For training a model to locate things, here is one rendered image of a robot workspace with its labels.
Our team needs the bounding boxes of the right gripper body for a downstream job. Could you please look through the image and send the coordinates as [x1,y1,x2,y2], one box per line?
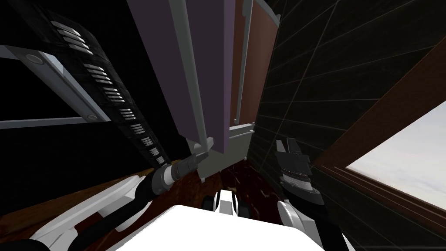
[275,150,312,174]

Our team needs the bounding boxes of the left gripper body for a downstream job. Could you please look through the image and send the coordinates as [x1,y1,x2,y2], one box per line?
[172,151,210,179]

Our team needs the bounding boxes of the grey cupboard handle bar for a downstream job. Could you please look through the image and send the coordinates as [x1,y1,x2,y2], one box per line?
[169,0,214,155]
[233,0,254,126]

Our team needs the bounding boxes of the grey cupboard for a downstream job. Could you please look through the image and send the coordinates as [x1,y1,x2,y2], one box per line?
[197,122,256,183]

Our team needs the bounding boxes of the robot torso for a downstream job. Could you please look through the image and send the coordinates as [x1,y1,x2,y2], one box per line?
[114,189,325,251]

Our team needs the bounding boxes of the brown cupboard door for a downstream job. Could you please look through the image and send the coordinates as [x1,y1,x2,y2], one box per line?
[230,0,281,127]

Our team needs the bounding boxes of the purple cupboard door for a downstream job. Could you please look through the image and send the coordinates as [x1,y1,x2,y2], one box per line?
[126,0,237,155]

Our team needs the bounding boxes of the black oven with silver buttons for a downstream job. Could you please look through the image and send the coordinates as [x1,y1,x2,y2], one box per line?
[0,0,190,217]

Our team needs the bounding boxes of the window with brown frame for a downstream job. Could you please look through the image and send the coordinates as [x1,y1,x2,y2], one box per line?
[313,36,446,239]

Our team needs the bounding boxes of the grey oven handle bar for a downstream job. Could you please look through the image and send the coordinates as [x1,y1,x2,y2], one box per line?
[0,45,112,131]

